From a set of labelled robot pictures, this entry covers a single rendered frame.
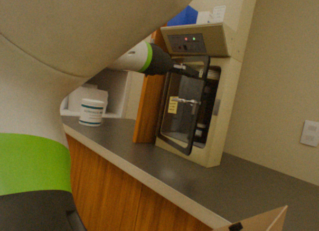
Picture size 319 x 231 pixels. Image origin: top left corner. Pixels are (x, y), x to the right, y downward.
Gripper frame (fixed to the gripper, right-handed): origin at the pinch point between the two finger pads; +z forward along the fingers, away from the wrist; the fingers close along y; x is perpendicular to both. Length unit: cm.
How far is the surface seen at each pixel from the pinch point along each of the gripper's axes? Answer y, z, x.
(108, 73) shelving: 147, 56, 1
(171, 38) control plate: 19.7, 5.6, -15.6
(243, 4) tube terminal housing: -6.9, 14.6, -30.8
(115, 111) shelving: 124, 56, 36
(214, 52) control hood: -0.9, 10.7, -10.7
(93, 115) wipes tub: 64, -2, 30
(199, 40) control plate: 4.8, 6.4, -14.8
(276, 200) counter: -35, 13, 37
